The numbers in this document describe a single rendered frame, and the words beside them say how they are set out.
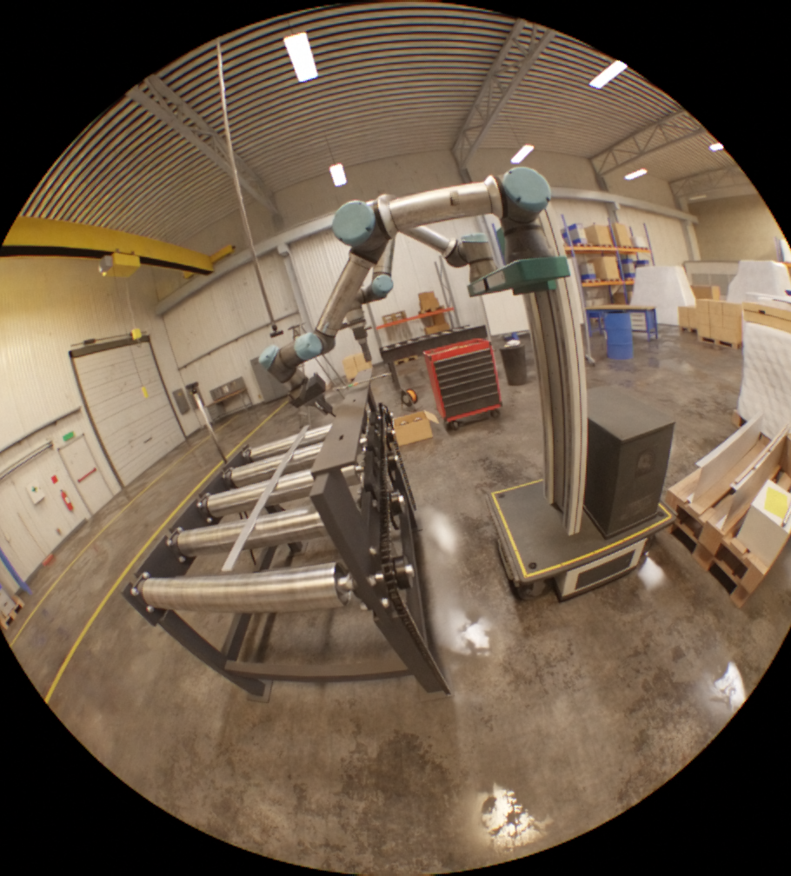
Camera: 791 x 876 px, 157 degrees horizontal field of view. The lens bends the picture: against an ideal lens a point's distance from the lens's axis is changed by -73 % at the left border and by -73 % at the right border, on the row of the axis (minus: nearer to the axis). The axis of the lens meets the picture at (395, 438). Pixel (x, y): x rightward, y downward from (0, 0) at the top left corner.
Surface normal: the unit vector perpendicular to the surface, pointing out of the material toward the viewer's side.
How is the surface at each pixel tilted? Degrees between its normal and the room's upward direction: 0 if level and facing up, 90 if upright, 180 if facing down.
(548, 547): 0
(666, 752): 0
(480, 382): 90
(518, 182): 91
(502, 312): 90
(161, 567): 90
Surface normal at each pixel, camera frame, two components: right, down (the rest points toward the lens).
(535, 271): -0.04, 0.40
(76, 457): 0.96, -0.27
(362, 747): -0.27, -0.89
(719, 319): -0.95, 0.30
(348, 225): -0.36, 0.44
